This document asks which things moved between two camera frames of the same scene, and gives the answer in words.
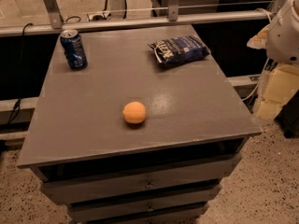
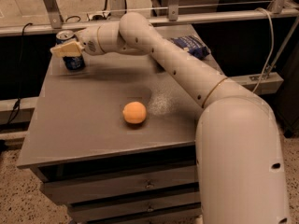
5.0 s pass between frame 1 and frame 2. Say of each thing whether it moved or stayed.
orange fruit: stayed
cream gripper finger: moved
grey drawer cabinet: stayed
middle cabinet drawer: stayed
